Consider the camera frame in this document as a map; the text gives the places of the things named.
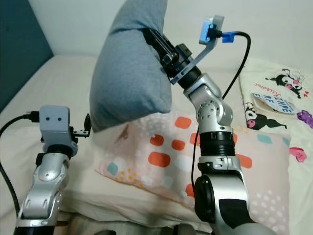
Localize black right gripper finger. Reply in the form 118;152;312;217
142;27;159;47

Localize grey pillow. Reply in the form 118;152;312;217
90;0;173;133

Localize pink patterned pillow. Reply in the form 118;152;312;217
95;110;291;233

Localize white sheeted bed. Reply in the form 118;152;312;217
0;54;313;235

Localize dark teal headboard panel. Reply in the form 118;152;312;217
0;0;54;112

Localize cream cartoon print blanket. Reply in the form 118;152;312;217
240;58;313;167

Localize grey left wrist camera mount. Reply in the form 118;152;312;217
39;105;85;157

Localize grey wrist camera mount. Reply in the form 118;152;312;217
39;105;85;157
170;15;225;85

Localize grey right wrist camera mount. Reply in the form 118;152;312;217
170;15;225;85

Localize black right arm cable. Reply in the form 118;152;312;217
191;30;251;196

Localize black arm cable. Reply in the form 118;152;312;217
0;112;41;216
191;30;251;196

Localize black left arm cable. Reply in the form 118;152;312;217
0;112;41;216

